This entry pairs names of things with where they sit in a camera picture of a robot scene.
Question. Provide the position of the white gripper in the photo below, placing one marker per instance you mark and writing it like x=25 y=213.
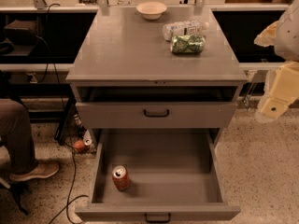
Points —
x=289 y=36

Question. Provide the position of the red coke can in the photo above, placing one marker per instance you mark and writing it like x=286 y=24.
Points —
x=120 y=177

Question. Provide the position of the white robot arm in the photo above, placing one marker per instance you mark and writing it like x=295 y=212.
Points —
x=283 y=35

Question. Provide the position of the green soda can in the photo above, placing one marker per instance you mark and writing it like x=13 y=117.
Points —
x=187 y=44

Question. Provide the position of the grey drawer cabinet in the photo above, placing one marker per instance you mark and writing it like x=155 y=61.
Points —
x=122 y=49

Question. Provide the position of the open grey middle drawer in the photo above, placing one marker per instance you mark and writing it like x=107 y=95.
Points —
x=173 y=177

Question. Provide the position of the grey top drawer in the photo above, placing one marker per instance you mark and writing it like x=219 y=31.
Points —
x=163 y=107

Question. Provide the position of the white bowl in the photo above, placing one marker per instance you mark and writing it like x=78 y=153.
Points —
x=151 y=10

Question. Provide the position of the orange object on floor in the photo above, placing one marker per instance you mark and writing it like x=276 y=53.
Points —
x=82 y=145

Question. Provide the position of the tan shoe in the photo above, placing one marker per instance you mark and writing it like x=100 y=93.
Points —
x=42 y=171

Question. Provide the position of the person's leg in trousers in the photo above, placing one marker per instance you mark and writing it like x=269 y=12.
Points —
x=15 y=127

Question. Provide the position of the black chair base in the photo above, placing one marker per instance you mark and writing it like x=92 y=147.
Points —
x=16 y=189

